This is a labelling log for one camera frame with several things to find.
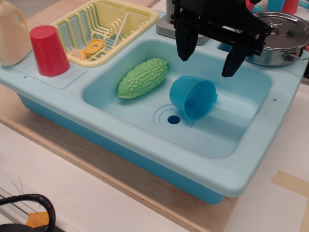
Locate orange object under cable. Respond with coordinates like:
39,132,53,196
25,212,49,228

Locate white stick in rack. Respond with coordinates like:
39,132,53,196
112,13,128,47

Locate green bitter melon toy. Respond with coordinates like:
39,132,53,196
117,58,168,99

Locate blue plastic cup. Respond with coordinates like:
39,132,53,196
169,76,218,121

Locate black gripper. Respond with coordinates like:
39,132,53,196
171,0,271,77

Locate cream plastic jug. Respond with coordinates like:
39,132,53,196
0,0,32,66

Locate light blue toy sink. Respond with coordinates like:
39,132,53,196
0,30,306,205

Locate masking tape strip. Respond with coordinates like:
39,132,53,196
271,171,309,197

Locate stainless steel pot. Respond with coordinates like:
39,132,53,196
246,11,309,66

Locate grey toy faucet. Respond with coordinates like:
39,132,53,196
156,0,200,39

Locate yellow dish rack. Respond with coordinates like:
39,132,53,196
52,0,159,68

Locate red plastic cup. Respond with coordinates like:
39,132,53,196
29,25,70,77

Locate black braided cable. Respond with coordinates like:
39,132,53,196
0,193,56,232

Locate orange toy piece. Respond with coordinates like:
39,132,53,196
84,39,103,55

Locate red blue toy items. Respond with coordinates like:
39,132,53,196
245,0,309,14

